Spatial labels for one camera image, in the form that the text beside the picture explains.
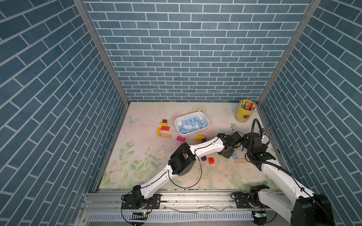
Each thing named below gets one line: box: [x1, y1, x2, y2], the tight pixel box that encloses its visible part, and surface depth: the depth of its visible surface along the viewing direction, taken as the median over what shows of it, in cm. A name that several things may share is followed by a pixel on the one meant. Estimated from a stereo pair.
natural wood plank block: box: [160, 133, 172, 139], surface depth 101 cm
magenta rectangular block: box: [176, 135, 187, 143], surface depth 101 cm
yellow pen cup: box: [235, 99, 256, 123], surface depth 104 cm
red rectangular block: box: [160, 126, 171, 131], surface depth 106 cm
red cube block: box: [208, 157, 215, 165], surface depth 88 cm
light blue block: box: [197, 119, 207, 129], surface depth 107 cm
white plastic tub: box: [174, 111, 210, 136], surface depth 107 cm
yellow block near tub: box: [196, 135, 206, 142], surface depth 101 cm
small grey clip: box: [230, 123, 237, 133], surface depth 105 cm
